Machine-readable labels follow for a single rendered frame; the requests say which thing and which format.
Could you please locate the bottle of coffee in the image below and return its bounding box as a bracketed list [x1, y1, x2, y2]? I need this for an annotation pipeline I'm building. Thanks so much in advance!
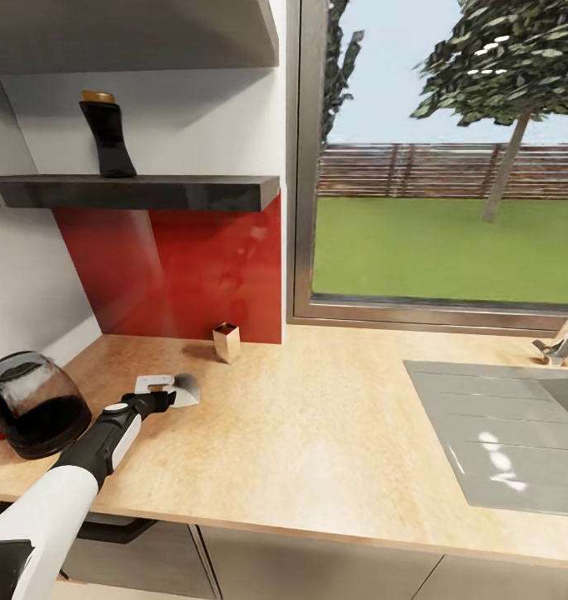
[78, 91, 138, 178]

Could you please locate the electric kettle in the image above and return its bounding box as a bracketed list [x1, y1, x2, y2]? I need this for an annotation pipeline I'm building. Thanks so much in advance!
[0, 351, 92, 461]

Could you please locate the paper coffee filter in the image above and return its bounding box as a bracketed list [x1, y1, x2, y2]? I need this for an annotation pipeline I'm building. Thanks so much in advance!
[162, 372, 200, 408]

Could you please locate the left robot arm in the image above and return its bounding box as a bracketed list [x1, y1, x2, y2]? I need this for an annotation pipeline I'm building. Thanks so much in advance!
[0, 374, 177, 600]

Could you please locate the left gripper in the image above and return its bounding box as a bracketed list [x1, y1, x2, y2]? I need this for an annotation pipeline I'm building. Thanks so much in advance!
[120, 390, 177, 417]

